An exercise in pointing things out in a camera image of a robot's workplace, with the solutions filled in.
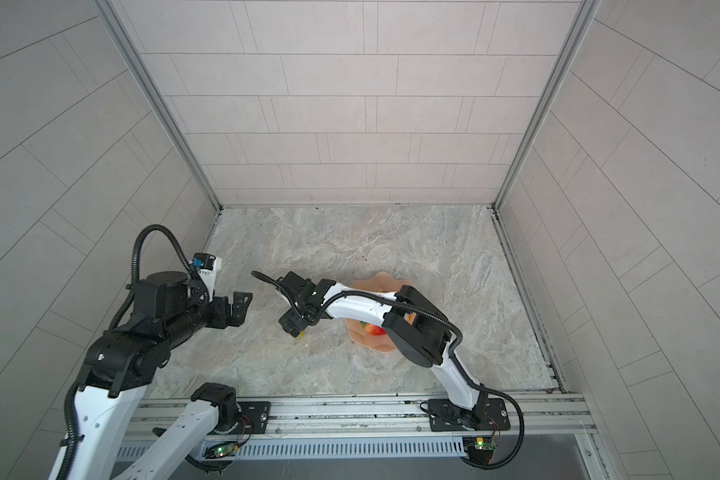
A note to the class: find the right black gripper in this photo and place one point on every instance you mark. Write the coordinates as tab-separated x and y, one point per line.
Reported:
296	321

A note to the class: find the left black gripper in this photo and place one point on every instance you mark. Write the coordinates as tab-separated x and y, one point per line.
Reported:
224	317

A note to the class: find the red fake strawberry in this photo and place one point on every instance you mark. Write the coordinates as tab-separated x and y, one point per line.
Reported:
372	330

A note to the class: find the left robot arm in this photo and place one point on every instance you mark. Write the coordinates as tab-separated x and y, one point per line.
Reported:
168	308

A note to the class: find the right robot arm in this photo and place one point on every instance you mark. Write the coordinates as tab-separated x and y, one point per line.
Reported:
419	331

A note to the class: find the pink scalloped fruit bowl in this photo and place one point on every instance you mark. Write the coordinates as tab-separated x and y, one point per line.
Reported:
381	282

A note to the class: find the left green circuit board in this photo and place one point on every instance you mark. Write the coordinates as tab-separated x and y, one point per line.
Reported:
222	450

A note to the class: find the green circuit board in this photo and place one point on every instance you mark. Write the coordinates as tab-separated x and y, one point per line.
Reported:
479	450
222	450

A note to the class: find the right green circuit board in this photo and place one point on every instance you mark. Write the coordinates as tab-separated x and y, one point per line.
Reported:
479	450

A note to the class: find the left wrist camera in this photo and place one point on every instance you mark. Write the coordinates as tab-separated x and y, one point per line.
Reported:
208	267

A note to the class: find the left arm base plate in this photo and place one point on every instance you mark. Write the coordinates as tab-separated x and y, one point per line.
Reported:
251	419

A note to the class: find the aluminium mounting rail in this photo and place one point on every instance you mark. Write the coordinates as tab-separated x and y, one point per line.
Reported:
394	426

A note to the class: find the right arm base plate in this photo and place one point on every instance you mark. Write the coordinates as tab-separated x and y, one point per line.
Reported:
489	414

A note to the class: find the left aluminium corner post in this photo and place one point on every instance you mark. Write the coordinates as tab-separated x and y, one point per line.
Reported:
125	46

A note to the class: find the aluminium corner post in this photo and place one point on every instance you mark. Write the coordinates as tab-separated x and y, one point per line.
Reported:
125	46
581	22

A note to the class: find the right aluminium corner post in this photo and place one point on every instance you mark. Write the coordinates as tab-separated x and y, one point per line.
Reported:
581	22

